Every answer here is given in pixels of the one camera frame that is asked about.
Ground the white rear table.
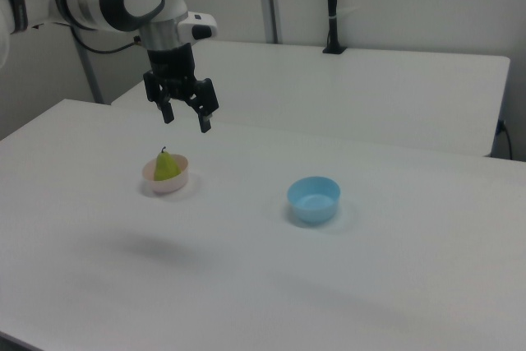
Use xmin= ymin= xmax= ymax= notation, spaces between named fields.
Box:
xmin=110 ymin=39 xmax=511 ymax=158

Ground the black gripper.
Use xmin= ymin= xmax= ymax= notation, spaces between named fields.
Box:
xmin=142 ymin=41 xmax=219 ymax=134

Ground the black power cable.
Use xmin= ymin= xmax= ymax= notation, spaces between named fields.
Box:
xmin=496 ymin=118 xmax=514 ymax=160

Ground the blue plastic bowl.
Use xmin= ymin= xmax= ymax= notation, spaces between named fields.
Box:
xmin=286 ymin=176 xmax=342 ymax=227

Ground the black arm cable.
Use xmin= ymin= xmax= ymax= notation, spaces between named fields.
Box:
xmin=70 ymin=25 xmax=143 ymax=54

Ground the pink plastic bowl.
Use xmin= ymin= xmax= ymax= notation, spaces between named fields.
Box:
xmin=141 ymin=154 xmax=191 ymax=196

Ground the green pear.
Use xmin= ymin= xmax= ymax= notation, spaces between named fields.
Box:
xmin=153 ymin=145 xmax=182 ymax=182

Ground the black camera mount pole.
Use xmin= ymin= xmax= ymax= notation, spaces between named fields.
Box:
xmin=321 ymin=0 xmax=348 ymax=55

